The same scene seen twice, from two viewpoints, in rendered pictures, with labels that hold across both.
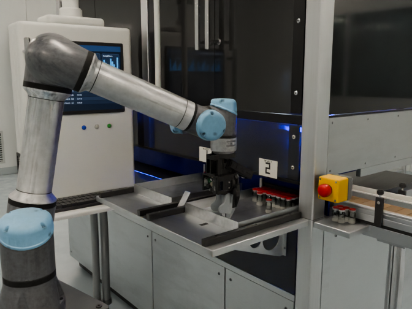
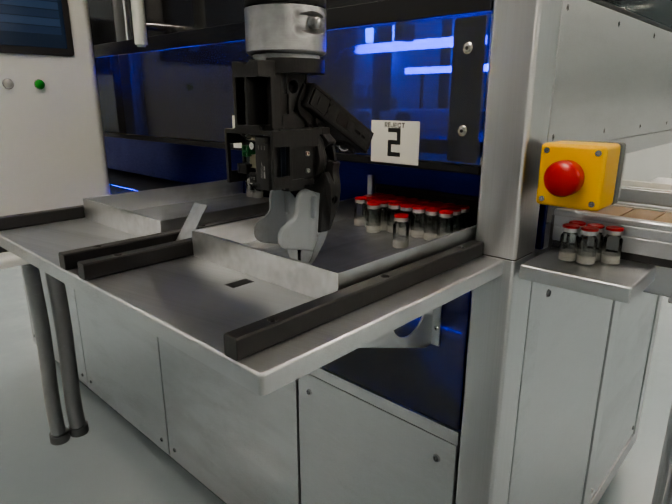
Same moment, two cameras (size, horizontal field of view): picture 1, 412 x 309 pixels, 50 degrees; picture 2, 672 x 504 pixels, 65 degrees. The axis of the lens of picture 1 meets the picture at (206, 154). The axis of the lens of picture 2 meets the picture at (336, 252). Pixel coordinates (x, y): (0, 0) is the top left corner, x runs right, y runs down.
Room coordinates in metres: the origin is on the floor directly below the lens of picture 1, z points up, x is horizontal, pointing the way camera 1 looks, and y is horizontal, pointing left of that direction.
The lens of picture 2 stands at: (0.73, -0.02, 1.08)
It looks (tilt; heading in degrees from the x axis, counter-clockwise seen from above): 16 degrees down; 352
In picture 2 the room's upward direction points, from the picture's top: straight up
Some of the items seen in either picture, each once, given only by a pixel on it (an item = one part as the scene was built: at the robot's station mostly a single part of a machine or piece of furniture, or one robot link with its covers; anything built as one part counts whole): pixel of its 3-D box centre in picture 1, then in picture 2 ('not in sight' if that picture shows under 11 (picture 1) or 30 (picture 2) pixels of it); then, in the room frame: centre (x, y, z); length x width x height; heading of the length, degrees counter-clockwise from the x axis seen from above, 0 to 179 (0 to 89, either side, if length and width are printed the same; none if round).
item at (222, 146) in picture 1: (224, 144); (288, 36); (1.26, -0.05, 1.13); 0.08 x 0.08 x 0.05
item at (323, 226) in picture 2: (232, 192); (317, 188); (1.26, -0.08, 0.99); 0.05 x 0.02 x 0.09; 39
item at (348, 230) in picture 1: (344, 225); (590, 269); (1.32, -0.44, 0.87); 0.14 x 0.13 x 0.02; 129
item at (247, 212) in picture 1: (248, 207); (352, 236); (1.43, -0.14, 0.90); 0.34 x 0.26 x 0.04; 129
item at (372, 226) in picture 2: (259, 198); (373, 217); (1.51, -0.19, 0.91); 0.02 x 0.02 x 0.05
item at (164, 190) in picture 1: (188, 187); (210, 204); (1.69, 0.07, 0.90); 0.34 x 0.26 x 0.04; 129
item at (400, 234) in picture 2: (268, 206); (400, 232); (1.42, -0.21, 0.90); 0.02 x 0.02 x 0.04
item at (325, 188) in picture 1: (325, 190); (565, 177); (1.28, -0.36, 1.00); 0.04 x 0.04 x 0.04; 39
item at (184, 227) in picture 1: (201, 207); (237, 243); (1.52, 0.02, 0.87); 0.70 x 0.48 x 0.02; 39
